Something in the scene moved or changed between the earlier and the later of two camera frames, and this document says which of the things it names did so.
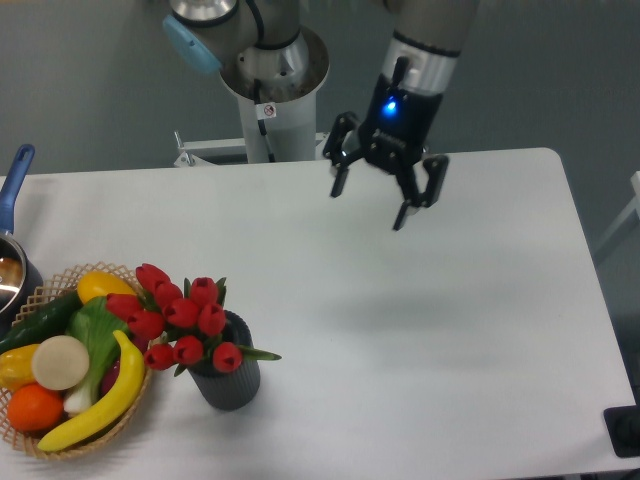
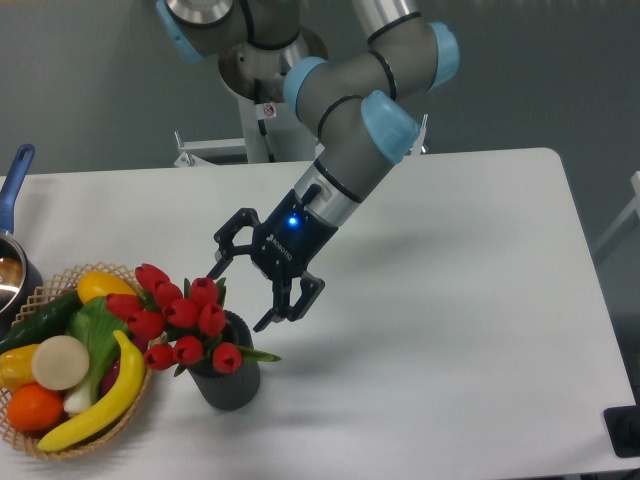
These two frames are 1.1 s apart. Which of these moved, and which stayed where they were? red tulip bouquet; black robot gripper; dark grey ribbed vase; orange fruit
Moved: black robot gripper
Stayed: orange fruit; dark grey ribbed vase; red tulip bouquet
